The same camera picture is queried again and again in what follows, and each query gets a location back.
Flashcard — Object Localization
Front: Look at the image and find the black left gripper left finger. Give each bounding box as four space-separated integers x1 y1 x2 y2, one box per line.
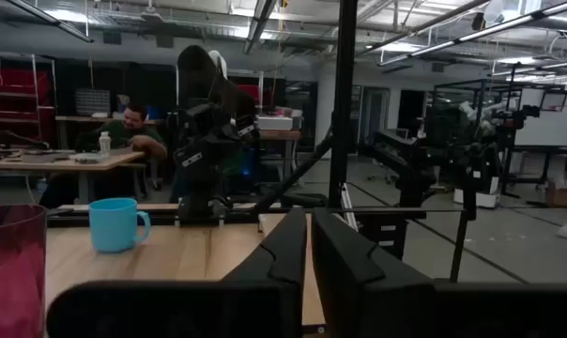
46 206 309 338

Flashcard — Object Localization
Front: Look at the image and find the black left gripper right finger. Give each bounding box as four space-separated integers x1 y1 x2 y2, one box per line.
311 207 567 338

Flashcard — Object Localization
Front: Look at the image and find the blue plastic mug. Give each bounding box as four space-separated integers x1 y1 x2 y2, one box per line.
88 197 152 254

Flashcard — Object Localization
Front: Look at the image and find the red translucent plastic cup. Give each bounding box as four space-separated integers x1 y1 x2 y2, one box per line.
0 204 48 338

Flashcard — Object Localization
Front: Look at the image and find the red storage shelf rack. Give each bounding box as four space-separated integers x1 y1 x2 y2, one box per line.
0 51 58 147

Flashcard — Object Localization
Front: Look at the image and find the thin black stand rod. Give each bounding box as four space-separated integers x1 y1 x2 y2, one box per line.
449 208 471 284

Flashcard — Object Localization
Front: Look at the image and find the black background robot station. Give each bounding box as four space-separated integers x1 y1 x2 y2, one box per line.
358 127 438 210

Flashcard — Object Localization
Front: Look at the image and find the white bin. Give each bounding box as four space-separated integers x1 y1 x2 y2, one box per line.
452 186 501 209

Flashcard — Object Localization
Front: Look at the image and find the wooden workbench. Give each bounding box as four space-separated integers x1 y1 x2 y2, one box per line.
258 129 304 183

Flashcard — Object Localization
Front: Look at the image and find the white box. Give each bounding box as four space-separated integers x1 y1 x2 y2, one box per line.
256 115 295 132

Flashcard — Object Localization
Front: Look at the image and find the person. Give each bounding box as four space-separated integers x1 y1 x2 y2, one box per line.
38 103 168 207

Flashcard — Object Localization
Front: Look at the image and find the cardboard box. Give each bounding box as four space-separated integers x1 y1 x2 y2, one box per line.
544 180 567 210

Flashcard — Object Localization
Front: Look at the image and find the white plastic bottle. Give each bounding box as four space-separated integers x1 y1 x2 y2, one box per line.
98 131 113 158

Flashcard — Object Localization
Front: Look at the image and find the whiteboard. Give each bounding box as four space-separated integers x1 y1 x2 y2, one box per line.
513 87 567 149

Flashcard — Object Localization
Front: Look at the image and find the wooden desk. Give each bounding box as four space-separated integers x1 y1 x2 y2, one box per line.
0 147 146 206

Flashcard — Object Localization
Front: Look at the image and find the grey small-parts drawer cabinet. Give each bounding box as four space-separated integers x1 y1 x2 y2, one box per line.
74 88 112 118

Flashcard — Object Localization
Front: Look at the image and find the long ceiling light strip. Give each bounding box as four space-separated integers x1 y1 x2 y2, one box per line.
376 0 567 68

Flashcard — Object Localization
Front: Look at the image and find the black diagonal frame brace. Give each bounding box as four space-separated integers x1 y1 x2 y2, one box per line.
252 132 335 218

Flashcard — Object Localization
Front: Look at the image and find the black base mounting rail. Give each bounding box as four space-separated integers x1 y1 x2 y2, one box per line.
46 202 284 228

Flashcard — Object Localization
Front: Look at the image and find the black rig frame post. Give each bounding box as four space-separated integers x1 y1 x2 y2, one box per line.
328 0 360 210

